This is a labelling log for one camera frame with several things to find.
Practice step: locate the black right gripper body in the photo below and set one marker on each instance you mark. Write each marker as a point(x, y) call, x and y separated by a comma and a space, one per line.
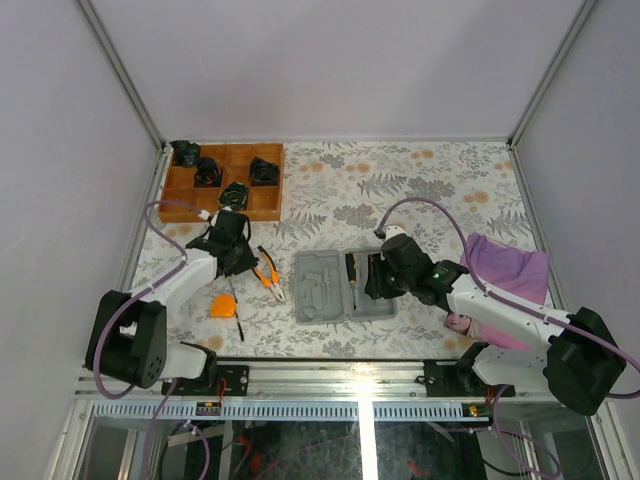
point(385, 281)

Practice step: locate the black blue tape roll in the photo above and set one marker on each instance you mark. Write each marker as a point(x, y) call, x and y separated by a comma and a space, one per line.
point(234, 196)

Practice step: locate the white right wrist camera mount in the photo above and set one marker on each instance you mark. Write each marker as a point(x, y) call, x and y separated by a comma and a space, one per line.
point(387, 232)

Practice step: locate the orange wooden compartment tray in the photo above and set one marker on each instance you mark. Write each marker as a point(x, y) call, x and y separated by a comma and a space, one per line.
point(264, 201)

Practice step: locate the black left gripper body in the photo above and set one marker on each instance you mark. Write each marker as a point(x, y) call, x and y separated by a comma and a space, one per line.
point(246, 257)

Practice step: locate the black tape roll right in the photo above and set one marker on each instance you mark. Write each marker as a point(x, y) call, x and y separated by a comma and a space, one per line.
point(263, 173)

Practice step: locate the black tape roll top-left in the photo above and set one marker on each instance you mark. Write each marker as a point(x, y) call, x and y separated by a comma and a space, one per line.
point(185, 153)

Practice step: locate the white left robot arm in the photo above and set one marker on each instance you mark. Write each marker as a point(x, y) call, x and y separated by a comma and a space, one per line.
point(129, 341)

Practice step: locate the small black yellow screwdriver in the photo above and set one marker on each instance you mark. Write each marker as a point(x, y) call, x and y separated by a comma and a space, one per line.
point(352, 277)

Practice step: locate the large black yellow screwdriver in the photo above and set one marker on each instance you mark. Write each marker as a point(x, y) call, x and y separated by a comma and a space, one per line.
point(236, 309)

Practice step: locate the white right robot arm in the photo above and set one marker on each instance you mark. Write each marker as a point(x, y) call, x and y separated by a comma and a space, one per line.
point(573, 356)

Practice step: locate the grey plastic tool case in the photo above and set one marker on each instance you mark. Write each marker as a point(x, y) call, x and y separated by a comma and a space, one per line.
point(321, 289)

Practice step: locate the orange tape measure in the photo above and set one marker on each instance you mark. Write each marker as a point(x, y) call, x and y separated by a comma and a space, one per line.
point(222, 307)

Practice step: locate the orange black pliers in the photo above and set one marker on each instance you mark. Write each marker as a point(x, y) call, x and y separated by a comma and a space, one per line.
point(271, 280)

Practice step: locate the aluminium front rail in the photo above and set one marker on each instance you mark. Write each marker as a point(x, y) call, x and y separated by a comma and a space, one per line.
point(294, 379)

